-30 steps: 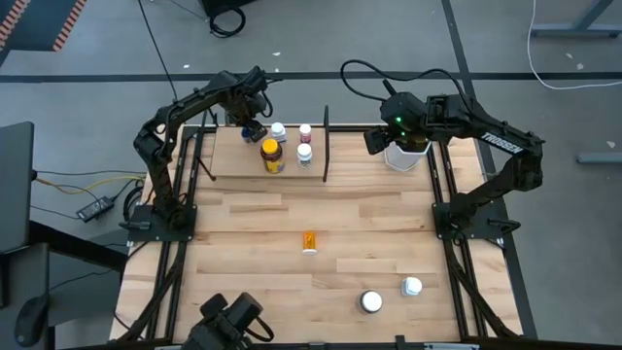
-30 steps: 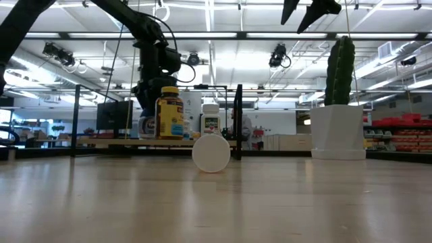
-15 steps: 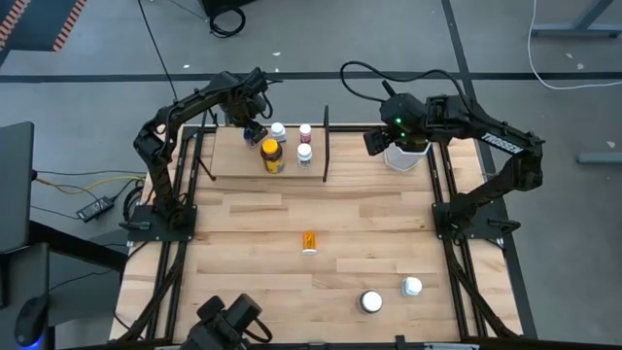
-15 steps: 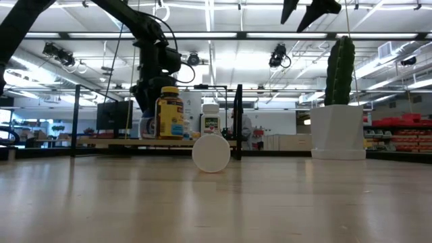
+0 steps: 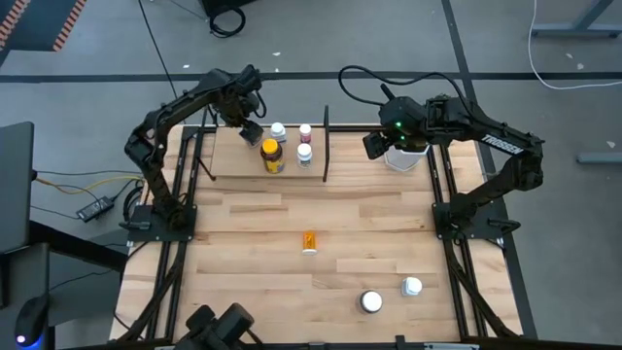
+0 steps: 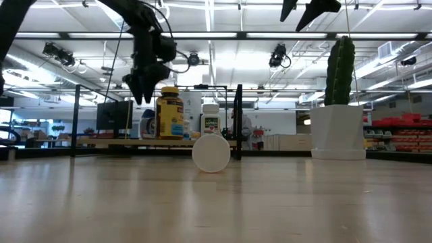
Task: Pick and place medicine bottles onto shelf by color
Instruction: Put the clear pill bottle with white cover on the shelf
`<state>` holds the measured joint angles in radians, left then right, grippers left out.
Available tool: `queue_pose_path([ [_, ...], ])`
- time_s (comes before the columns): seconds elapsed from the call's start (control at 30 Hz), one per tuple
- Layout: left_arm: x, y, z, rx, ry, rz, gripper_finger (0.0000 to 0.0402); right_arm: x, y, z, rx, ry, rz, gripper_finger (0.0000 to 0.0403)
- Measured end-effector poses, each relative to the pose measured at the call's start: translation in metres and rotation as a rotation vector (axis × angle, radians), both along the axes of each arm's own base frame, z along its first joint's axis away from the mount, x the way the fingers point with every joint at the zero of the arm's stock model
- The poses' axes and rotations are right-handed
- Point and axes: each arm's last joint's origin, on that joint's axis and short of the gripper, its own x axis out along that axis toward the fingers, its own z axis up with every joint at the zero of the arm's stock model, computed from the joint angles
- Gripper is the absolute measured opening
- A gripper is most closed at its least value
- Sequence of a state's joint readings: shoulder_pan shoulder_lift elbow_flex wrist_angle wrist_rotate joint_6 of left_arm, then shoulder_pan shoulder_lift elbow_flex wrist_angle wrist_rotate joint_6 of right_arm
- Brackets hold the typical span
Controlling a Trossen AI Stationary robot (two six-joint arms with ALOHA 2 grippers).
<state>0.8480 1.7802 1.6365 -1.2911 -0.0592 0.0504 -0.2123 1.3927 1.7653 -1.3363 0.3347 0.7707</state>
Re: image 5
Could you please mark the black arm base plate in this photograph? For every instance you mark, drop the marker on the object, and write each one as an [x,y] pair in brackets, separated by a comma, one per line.
[187,233]
[486,214]

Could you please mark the black metal shelf frame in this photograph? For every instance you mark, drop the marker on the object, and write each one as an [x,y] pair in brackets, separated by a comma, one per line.
[325,146]

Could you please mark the orange pill vial white cap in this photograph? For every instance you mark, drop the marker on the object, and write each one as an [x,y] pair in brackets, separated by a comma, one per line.
[309,240]

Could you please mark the black power adapter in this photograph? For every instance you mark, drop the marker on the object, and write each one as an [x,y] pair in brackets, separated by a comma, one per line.
[95,209]

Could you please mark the black equipment box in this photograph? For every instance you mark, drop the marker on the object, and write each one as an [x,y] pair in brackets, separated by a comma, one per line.
[218,5]

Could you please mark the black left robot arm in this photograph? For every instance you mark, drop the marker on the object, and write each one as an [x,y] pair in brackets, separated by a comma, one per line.
[180,104]

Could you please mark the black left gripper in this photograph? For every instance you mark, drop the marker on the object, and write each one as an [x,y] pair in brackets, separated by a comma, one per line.
[240,94]

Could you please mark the white faceted plant pot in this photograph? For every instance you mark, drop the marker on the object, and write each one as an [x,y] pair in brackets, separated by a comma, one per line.
[403,160]

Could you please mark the black mat orange striped edge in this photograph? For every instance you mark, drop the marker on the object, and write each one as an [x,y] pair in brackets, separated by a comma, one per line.
[39,24]

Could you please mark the amber bottle yellow cap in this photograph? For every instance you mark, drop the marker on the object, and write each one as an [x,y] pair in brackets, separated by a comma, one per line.
[271,148]

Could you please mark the green label bottle white cap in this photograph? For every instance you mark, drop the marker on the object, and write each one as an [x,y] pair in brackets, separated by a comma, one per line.
[371,301]

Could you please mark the black side desk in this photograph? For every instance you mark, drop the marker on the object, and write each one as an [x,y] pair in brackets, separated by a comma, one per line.
[24,272]

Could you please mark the white bottle pale blue label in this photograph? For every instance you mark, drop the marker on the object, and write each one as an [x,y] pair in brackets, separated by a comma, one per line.
[411,286]

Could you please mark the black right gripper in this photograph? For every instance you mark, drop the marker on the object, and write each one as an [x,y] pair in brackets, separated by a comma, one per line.
[405,124]

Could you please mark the white aspirin bottle green label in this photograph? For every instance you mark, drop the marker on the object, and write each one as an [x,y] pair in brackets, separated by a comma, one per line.
[304,151]

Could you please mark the small pink bottle white cap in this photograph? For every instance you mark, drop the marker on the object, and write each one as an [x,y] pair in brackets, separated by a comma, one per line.
[305,130]

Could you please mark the white melatonin bottle blue label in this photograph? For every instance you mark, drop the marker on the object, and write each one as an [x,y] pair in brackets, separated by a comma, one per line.
[278,130]

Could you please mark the black computer mouse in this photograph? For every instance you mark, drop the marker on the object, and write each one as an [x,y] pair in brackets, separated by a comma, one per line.
[31,316]

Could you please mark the black aluminium table frame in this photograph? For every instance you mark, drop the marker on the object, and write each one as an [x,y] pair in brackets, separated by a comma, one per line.
[350,129]

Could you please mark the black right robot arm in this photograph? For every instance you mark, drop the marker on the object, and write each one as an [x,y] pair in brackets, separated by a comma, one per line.
[466,121]

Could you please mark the black monitor panel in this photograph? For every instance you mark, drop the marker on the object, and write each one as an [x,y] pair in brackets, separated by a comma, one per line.
[14,185]

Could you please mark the grey metal desk leg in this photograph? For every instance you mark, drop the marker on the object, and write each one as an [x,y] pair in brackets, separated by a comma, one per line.
[573,32]
[600,158]

